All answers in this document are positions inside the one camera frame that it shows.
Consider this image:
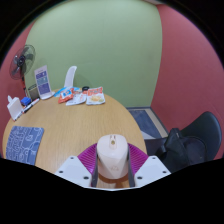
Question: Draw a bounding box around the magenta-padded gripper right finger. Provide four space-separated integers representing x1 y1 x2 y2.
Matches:
127 143 172 188

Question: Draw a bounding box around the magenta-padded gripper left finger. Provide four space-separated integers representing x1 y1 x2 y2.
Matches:
54 143 100 188

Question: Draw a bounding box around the beige computer mouse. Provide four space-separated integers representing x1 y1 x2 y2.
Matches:
96 133 130 180

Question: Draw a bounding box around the blue patterned mouse pad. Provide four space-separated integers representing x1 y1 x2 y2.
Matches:
5 125 45 166

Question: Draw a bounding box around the black backpack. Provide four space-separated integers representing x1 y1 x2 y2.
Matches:
154 127 208 175

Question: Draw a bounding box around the black chair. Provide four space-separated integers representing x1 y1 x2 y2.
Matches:
181 111 223 161

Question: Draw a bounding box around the red snack packet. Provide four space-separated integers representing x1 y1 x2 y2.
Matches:
58 87 75 104

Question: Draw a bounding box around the white marker with red cap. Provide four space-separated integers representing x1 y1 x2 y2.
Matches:
15 107 28 120

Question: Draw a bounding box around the white marker with black cap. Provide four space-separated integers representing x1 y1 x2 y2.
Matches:
22 97 41 114

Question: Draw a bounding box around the orange and white snack packet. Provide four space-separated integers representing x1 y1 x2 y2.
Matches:
86 86 107 106

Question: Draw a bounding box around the blue packet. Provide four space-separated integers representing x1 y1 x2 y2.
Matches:
53 87 73 98

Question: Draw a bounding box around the small blue box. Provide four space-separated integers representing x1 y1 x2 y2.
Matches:
20 96 32 107

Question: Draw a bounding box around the white tissue box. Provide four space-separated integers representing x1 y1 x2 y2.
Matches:
7 95 24 122

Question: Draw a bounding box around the clear stand with blue sign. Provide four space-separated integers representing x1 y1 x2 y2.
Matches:
33 64 56 101

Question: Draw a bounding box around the black standing fan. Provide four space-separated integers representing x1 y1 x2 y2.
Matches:
9 44 37 98

